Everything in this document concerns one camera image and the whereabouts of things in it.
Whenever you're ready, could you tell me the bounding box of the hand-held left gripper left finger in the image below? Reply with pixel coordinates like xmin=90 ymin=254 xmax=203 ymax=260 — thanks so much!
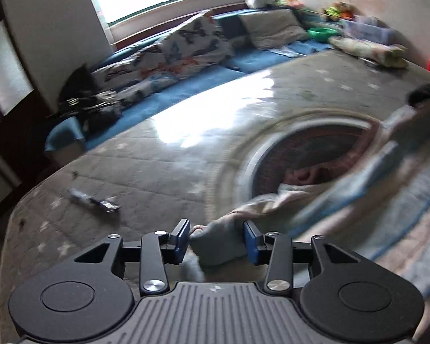
xmin=73 ymin=218 xmax=191 ymax=296

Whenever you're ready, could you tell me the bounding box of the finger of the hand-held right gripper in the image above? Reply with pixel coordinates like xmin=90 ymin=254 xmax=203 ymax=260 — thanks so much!
xmin=408 ymin=77 xmax=430 ymax=108

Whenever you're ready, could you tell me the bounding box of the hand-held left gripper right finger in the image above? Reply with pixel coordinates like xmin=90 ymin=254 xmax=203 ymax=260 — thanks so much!
xmin=243 ymin=220 xmax=361 ymax=296

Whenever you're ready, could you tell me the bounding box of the blue striped towel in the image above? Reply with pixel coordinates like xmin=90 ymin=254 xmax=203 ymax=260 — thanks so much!
xmin=190 ymin=105 xmax=430 ymax=330

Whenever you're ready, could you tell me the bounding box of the pile of black clothes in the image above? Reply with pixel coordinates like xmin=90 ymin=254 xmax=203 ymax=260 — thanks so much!
xmin=48 ymin=64 xmax=124 ymax=133

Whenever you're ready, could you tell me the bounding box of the folded pale yellow garment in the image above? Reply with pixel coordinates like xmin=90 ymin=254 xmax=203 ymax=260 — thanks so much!
xmin=328 ymin=36 xmax=409 ymax=69

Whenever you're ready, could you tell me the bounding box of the clear plastic storage box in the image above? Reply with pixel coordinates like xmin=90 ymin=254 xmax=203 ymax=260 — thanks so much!
xmin=340 ymin=16 xmax=396 ymax=45

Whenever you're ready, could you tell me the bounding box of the small metal tool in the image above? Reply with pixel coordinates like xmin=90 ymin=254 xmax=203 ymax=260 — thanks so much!
xmin=68 ymin=187 xmax=120 ymax=214

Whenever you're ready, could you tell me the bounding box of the brown plush toy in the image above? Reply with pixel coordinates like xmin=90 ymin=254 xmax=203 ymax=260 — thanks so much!
xmin=339 ymin=3 xmax=356 ymax=21

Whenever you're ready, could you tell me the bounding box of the green plastic basin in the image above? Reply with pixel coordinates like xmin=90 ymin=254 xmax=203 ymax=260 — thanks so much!
xmin=307 ymin=27 xmax=339 ymax=42

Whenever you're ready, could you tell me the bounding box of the blue chair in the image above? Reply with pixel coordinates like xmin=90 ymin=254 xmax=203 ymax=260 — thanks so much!
xmin=44 ymin=118 xmax=87 ymax=165

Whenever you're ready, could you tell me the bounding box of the white pillow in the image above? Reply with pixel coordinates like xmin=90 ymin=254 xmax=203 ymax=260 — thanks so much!
xmin=238 ymin=7 xmax=310 ymax=51

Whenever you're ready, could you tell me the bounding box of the long butterfly print cushion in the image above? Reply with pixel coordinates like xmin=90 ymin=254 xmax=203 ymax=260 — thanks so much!
xmin=91 ymin=41 xmax=187 ymax=108

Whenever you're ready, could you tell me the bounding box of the black and white plush toy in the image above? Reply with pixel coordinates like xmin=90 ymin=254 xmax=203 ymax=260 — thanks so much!
xmin=245 ymin=0 xmax=278 ymax=9

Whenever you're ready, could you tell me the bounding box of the large butterfly print pillow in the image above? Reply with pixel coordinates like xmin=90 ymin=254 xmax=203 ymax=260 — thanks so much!
xmin=161 ymin=10 xmax=235 ymax=79

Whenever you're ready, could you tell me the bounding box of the dark door with frosted glass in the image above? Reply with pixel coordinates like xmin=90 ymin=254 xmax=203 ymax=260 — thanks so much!
xmin=0 ymin=0 xmax=63 ymax=219

